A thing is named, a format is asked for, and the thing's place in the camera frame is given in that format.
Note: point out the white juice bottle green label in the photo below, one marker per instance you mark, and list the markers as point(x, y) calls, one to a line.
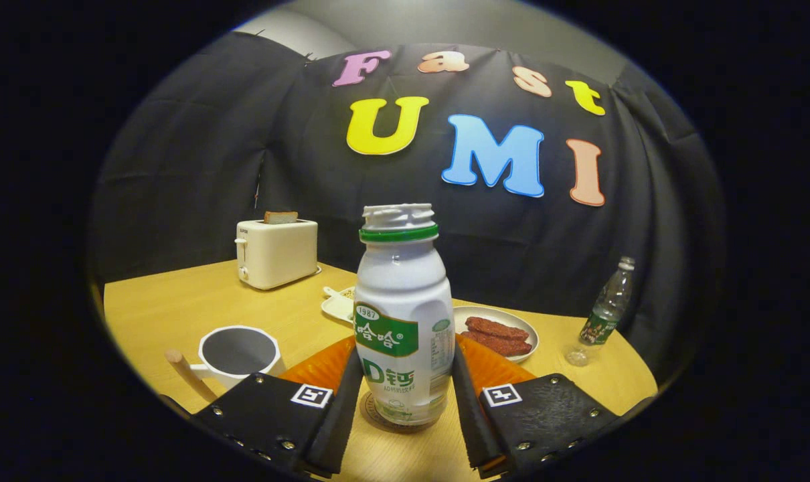
point(405, 288)

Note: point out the round cork coaster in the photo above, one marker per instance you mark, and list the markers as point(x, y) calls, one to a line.
point(371, 413)

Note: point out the cream toaster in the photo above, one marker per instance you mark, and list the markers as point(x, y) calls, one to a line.
point(278, 254)

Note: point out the wooden table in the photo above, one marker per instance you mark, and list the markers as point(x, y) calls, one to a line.
point(177, 308)

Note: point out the clear plastic water bottle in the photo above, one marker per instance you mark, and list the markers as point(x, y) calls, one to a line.
point(606, 308)

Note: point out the white divided bean dish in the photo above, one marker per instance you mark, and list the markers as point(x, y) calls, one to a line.
point(338, 308)

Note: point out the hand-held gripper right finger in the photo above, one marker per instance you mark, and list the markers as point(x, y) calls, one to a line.
point(468, 418)

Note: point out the round white plate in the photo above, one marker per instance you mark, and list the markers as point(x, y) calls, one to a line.
point(512, 319)

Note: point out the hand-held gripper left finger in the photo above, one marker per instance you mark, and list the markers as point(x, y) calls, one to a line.
point(341, 418)

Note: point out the toast slice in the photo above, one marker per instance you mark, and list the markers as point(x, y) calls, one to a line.
point(281, 217)

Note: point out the red meat slice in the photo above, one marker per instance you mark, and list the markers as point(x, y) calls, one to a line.
point(505, 346)
point(495, 328)

